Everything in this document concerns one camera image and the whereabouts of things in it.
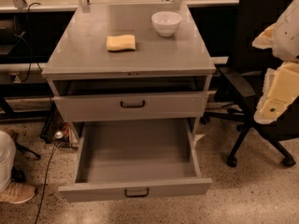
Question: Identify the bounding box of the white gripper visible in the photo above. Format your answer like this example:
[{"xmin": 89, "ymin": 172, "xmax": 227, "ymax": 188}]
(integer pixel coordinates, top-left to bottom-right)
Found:
[{"xmin": 252, "ymin": 23, "xmax": 299, "ymax": 124}]

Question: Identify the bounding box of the grey drawer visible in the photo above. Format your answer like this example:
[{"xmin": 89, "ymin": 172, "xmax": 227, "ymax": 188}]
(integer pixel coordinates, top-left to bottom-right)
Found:
[
  {"xmin": 54, "ymin": 91, "xmax": 207, "ymax": 122},
  {"xmin": 59, "ymin": 119, "xmax": 211, "ymax": 203}
]

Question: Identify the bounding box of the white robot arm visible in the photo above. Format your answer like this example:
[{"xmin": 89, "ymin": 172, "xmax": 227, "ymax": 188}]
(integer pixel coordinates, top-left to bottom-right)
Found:
[{"xmin": 252, "ymin": 0, "xmax": 299, "ymax": 124}]

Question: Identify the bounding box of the grey top drawer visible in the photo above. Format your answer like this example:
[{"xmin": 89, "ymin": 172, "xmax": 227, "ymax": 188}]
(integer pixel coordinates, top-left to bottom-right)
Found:
[{"xmin": 54, "ymin": 91, "xmax": 207, "ymax": 122}]

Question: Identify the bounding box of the grey drawer cabinet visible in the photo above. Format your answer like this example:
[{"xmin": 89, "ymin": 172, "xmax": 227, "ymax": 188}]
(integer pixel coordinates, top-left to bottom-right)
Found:
[{"xmin": 43, "ymin": 4, "xmax": 215, "ymax": 139}]

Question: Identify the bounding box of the black office chair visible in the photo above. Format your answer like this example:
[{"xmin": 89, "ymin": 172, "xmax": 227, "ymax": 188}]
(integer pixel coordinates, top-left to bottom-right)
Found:
[{"xmin": 201, "ymin": 0, "xmax": 299, "ymax": 167}]

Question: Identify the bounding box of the white bowl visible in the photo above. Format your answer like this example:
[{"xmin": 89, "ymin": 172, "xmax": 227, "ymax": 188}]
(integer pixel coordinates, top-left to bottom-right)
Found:
[{"xmin": 151, "ymin": 11, "xmax": 182, "ymax": 37}]

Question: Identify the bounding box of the yellow sponge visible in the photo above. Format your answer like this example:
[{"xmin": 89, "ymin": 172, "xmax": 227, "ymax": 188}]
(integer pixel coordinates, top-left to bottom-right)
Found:
[{"xmin": 107, "ymin": 35, "xmax": 135, "ymax": 51}]

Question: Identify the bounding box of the silver round floor object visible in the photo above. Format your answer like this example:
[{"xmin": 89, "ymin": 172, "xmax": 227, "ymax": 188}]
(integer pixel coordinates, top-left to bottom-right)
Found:
[{"xmin": 54, "ymin": 131, "xmax": 64, "ymax": 140}]

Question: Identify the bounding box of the tan sneaker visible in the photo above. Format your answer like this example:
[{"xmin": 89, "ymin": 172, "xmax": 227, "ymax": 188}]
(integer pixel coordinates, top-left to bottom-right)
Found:
[{"xmin": 0, "ymin": 182, "xmax": 36, "ymax": 204}]

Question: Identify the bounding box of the black hanging cable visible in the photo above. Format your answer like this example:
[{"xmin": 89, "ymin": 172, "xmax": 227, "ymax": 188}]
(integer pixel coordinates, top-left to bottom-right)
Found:
[{"xmin": 13, "ymin": 2, "xmax": 43, "ymax": 83}]

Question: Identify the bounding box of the black floor cable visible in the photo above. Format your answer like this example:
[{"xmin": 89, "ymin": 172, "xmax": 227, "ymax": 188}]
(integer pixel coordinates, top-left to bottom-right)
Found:
[{"xmin": 33, "ymin": 140, "xmax": 60, "ymax": 224}]

